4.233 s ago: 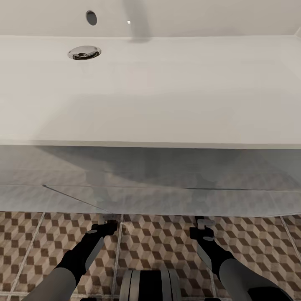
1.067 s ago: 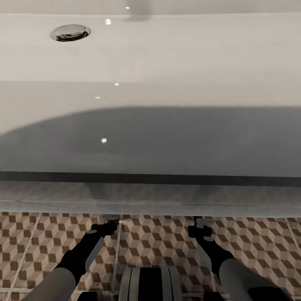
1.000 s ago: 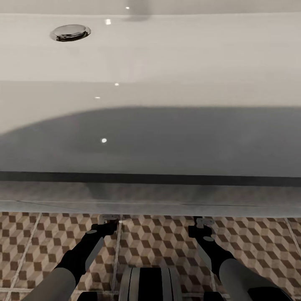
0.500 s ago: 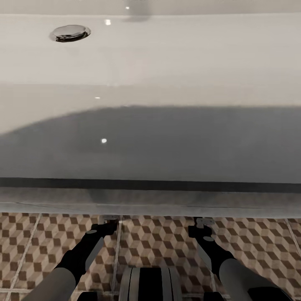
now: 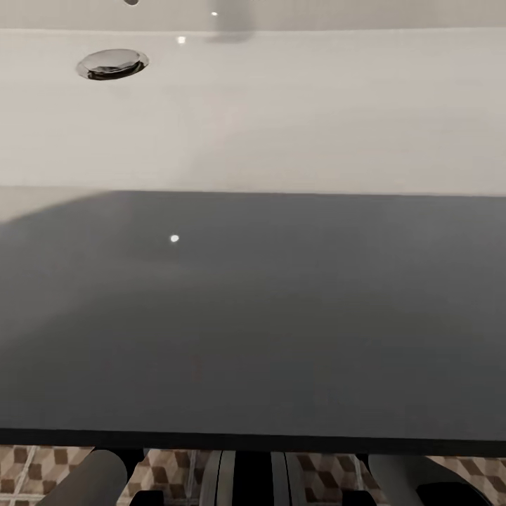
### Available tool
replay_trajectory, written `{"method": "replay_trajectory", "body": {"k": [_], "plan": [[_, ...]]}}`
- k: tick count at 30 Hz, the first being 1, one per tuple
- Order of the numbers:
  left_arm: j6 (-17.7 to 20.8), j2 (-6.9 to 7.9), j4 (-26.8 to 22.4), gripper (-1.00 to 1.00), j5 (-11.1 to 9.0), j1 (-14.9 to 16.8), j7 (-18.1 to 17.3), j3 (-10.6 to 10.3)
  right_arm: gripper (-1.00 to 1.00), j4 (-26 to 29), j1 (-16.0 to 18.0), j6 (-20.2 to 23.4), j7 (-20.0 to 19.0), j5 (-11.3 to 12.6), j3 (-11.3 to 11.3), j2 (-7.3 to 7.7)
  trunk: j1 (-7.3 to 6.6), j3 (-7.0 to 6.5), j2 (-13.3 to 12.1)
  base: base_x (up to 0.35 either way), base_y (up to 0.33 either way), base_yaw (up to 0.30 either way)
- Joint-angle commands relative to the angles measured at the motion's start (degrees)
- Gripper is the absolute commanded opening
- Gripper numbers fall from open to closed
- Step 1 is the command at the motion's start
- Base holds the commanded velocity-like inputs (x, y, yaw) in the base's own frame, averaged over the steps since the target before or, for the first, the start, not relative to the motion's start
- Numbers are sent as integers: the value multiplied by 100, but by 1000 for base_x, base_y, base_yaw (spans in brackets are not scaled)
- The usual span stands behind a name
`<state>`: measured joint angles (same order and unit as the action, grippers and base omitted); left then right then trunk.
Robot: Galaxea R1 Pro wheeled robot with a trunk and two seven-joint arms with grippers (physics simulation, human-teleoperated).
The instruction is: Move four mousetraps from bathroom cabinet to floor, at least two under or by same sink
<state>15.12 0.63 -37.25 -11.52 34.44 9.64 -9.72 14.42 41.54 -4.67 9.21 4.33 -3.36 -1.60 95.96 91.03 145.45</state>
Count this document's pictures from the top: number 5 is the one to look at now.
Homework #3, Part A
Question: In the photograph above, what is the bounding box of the robot trunk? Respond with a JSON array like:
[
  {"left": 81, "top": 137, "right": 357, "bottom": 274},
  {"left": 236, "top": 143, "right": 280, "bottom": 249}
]
[{"left": 200, "top": 450, "right": 306, "bottom": 506}]

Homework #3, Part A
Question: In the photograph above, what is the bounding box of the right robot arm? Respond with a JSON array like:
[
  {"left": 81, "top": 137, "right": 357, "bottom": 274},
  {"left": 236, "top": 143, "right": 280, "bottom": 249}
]
[{"left": 356, "top": 453, "right": 494, "bottom": 506}]

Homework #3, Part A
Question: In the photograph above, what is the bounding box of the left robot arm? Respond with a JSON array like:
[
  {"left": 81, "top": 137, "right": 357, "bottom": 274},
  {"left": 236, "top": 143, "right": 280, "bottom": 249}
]
[{"left": 35, "top": 448, "right": 150, "bottom": 506}]

